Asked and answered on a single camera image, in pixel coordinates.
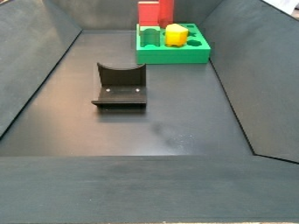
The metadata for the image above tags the black cradle fixture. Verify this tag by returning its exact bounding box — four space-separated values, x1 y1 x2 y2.
91 63 147 108

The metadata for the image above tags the red oval cylinder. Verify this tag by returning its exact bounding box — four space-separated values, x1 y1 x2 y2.
158 0 174 28

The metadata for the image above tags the green shape sorter board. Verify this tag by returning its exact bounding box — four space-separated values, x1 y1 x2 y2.
135 24 211 64

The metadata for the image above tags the yellow pentagon block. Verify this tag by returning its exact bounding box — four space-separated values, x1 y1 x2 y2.
164 24 190 46

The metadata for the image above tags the red arch block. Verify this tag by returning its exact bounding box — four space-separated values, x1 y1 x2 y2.
138 1 159 26

